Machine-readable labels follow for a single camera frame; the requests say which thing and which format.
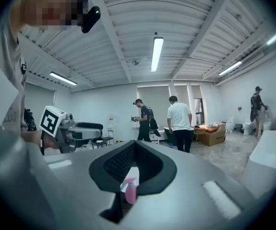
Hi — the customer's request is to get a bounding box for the orange cushion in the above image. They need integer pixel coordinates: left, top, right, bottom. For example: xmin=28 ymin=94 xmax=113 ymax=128
xmin=199 ymin=122 xmax=221 ymax=135

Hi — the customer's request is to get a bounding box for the black white-striped bag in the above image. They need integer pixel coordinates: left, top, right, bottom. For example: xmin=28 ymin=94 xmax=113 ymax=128
xmin=24 ymin=108 xmax=37 ymax=132

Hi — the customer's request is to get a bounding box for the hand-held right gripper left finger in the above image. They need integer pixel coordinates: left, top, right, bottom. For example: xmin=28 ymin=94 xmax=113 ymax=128
xmin=0 ymin=125 xmax=136 ymax=230

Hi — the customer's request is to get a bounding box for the large cardboard box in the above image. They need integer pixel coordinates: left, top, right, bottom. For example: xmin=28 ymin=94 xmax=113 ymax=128
xmin=198 ymin=123 xmax=227 ymax=147

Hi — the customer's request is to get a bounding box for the white toilet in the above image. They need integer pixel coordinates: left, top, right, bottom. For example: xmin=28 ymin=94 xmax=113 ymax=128
xmin=225 ymin=115 xmax=235 ymax=133
xmin=242 ymin=118 xmax=254 ymax=136
xmin=262 ymin=106 xmax=272 ymax=132

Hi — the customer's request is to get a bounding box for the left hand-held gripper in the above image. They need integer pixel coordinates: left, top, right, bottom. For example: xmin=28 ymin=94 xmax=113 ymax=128
xmin=37 ymin=105 xmax=104 ymax=154

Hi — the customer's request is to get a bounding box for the person's left hand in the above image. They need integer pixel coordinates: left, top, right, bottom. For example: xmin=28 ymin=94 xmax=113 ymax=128
xmin=44 ymin=133 xmax=60 ymax=150

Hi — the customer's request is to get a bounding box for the person's left forearm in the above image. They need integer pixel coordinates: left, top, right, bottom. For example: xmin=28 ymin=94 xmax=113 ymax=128
xmin=20 ymin=130 xmax=43 ymax=147

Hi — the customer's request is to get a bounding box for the person's head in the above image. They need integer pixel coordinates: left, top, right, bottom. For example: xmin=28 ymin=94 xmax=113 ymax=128
xmin=11 ymin=0 xmax=90 ymax=32

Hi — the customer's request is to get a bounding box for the window roller blind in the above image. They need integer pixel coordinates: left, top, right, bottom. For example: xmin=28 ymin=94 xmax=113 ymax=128
xmin=173 ymin=84 xmax=191 ymax=110
xmin=137 ymin=85 xmax=171 ymax=129
xmin=190 ymin=85 xmax=204 ymax=125

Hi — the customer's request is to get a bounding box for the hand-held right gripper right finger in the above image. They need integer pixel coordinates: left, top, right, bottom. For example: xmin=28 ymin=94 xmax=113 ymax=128
xmin=123 ymin=139 xmax=275 ymax=230

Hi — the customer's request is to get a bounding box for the black head-mounted camera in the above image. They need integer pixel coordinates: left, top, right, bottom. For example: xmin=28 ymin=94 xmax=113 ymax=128
xmin=80 ymin=6 xmax=101 ymax=34

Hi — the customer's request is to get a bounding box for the long ceiling light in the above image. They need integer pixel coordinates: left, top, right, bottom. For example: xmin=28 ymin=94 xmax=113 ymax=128
xmin=218 ymin=60 xmax=243 ymax=77
xmin=150 ymin=36 xmax=165 ymax=73
xmin=49 ymin=71 xmax=78 ymax=86
xmin=266 ymin=29 xmax=276 ymax=46

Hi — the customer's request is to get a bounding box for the white bathtub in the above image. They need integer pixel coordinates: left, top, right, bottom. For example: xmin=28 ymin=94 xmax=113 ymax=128
xmin=242 ymin=129 xmax=276 ymax=199

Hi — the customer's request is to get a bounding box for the person's grey t-shirt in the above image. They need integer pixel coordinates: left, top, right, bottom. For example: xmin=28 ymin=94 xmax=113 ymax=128
xmin=0 ymin=8 xmax=29 ymax=134

